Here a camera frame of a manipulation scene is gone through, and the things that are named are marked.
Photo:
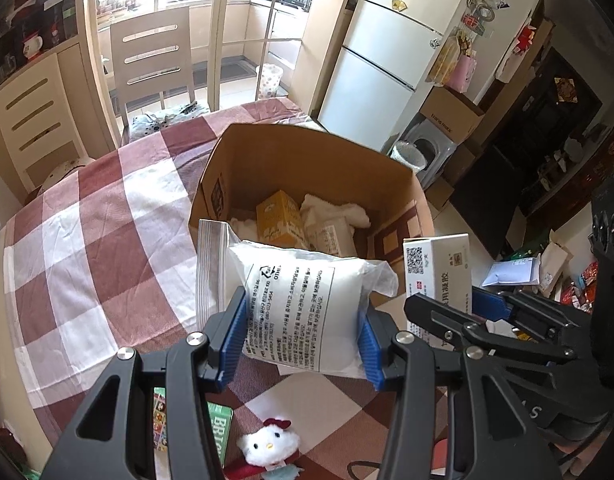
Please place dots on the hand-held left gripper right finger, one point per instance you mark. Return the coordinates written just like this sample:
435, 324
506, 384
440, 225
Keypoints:
371, 355

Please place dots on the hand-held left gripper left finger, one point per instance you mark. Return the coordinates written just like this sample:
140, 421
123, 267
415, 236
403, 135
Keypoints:
232, 345

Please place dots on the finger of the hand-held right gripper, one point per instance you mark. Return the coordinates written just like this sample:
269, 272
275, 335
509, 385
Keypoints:
489, 302
437, 315

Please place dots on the white medicine box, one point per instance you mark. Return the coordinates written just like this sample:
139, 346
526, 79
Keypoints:
437, 270

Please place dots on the white plastic packet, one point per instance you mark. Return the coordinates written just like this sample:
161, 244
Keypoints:
297, 300

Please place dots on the green card game box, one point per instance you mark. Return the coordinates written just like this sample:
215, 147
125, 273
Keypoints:
219, 430

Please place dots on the white cat plush toy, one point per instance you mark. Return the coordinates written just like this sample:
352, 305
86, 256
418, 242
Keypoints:
267, 445

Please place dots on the white labelled packet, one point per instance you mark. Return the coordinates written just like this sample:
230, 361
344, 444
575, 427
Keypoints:
329, 235

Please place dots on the yellow cardboard box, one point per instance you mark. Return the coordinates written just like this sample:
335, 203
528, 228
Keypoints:
279, 220

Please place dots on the light blue fluffy toy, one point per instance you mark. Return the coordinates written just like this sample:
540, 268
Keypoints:
287, 470

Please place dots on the large cardboard box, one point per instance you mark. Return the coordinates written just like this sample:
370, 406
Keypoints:
312, 160

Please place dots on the white and blue envelope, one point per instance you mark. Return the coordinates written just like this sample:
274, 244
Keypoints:
514, 272

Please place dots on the pile of colourful packets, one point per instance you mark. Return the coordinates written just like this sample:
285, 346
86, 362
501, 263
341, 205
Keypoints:
579, 287

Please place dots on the brown paper bag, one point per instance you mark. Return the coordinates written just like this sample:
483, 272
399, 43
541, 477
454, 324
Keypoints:
554, 270

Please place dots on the small white cloth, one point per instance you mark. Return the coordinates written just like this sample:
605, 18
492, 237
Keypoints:
244, 225

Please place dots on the white towel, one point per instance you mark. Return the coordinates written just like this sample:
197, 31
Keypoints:
347, 212

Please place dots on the dark wooden sideboard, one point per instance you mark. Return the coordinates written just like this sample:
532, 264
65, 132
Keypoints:
587, 175

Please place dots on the flattened cardboard boxes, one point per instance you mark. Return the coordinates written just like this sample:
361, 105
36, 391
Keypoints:
459, 165

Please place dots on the grey plastic stool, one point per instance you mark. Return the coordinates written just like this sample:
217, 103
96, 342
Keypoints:
439, 152

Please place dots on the white patterned waste basket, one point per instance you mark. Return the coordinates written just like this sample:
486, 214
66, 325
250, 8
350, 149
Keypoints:
269, 82
412, 157

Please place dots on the red and white checked tablecloth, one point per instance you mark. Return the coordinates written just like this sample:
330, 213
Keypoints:
87, 260

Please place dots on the closed cardboard carton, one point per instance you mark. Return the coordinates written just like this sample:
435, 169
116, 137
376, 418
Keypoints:
447, 117

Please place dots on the red diamond door decoration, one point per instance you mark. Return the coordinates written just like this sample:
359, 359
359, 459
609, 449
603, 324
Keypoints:
564, 91

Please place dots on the pink hanging bag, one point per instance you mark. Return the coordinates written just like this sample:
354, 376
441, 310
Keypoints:
462, 75

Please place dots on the floral seat cushion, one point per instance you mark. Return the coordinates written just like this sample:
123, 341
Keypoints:
157, 122

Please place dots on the white refrigerator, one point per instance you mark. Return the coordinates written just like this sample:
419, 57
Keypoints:
382, 80

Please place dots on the yellow hanging bag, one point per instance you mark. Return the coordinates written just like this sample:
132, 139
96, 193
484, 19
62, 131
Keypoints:
442, 62

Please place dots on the red hanging ornament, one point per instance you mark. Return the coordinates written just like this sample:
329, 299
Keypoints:
524, 39

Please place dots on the grey floor mat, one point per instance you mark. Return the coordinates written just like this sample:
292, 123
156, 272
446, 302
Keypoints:
227, 69

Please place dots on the cream slatted chair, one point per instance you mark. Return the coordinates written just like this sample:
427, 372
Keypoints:
152, 45

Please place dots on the white and red mug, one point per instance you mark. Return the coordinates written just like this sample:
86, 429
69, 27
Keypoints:
32, 44

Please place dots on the shelf of jars and boxes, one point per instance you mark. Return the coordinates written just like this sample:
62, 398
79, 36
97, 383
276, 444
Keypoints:
17, 10

